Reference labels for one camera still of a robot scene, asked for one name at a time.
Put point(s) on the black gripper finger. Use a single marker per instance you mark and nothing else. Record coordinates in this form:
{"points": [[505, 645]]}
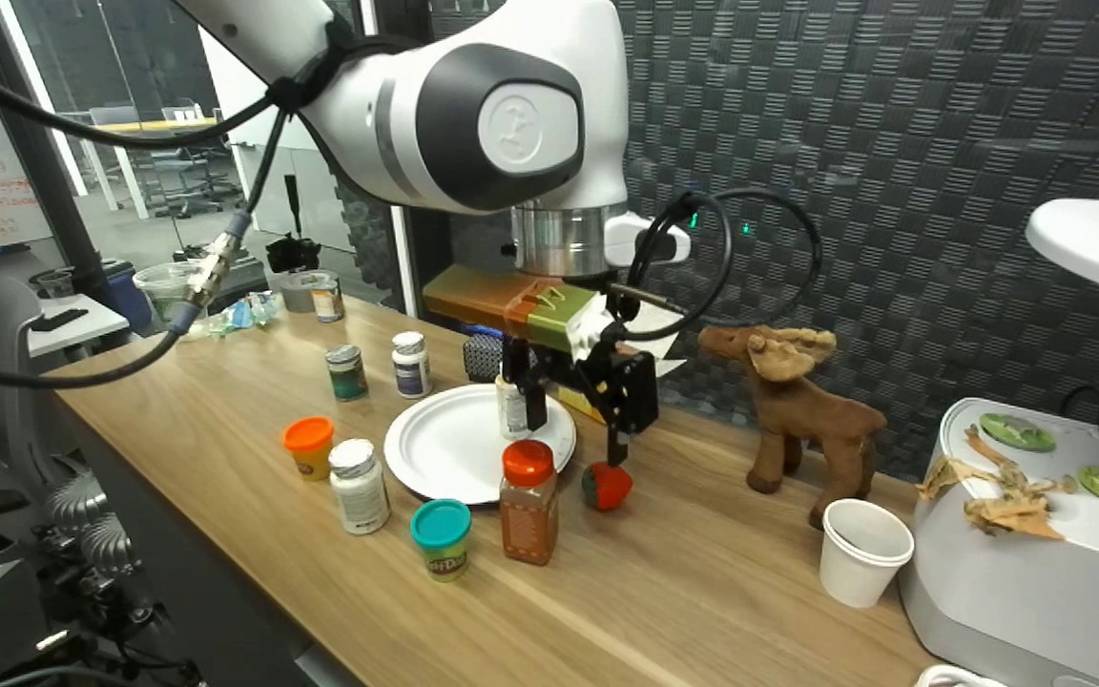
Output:
{"points": [[536, 408], [625, 408]]}

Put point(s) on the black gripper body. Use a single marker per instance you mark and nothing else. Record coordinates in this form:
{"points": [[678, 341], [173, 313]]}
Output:
{"points": [[568, 368]]}

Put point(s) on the red toy strawberry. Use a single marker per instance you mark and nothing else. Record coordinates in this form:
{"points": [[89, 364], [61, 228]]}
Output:
{"points": [[606, 489]]}

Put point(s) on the orange cap spice bottle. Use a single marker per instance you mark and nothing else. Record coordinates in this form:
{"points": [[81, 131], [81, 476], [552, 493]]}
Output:
{"points": [[528, 508]]}

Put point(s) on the teal lid dough tub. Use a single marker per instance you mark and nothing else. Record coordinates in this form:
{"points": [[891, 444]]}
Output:
{"points": [[440, 528]]}

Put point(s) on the white pill bottle grey label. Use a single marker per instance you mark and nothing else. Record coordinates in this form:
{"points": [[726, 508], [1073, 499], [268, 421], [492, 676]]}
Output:
{"points": [[358, 489]]}

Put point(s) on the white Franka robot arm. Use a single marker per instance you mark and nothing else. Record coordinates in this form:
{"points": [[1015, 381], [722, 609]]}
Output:
{"points": [[422, 101]]}

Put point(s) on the white round plate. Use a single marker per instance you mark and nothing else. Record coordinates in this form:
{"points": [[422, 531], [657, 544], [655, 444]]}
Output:
{"points": [[449, 444]]}

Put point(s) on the white pill bottle blue label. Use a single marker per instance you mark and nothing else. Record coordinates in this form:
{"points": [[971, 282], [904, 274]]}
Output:
{"points": [[409, 368]]}

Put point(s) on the brown moose plush toy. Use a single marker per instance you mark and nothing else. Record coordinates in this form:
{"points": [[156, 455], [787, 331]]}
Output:
{"points": [[804, 414]]}

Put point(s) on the tin food can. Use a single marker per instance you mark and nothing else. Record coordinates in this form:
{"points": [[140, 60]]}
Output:
{"points": [[343, 377]]}

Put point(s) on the orange lid yellow dough tub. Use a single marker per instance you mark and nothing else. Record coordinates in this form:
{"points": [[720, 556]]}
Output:
{"points": [[309, 444]]}

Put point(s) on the glass jar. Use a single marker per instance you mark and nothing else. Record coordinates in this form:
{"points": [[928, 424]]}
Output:
{"points": [[325, 298]]}

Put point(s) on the white paper cup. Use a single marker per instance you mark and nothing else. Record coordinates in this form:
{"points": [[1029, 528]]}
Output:
{"points": [[862, 560]]}

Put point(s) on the clear plastic bottle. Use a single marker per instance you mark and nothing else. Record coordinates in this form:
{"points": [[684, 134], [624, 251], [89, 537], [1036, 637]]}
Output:
{"points": [[250, 311]]}

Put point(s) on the clear plastic container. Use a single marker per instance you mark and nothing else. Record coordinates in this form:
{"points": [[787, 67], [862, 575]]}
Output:
{"points": [[170, 287]]}

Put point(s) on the white bowl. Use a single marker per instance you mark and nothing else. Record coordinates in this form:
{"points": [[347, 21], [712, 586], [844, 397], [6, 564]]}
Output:
{"points": [[955, 676]]}

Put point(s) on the white side table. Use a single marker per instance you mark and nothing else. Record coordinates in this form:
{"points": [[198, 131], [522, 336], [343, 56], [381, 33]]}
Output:
{"points": [[65, 327]]}

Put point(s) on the black slanted pole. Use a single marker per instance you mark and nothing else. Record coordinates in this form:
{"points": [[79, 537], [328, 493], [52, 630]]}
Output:
{"points": [[34, 154]]}

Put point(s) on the olive brown wrist camera box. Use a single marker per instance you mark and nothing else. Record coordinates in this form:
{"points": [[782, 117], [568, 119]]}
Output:
{"points": [[514, 306]]}

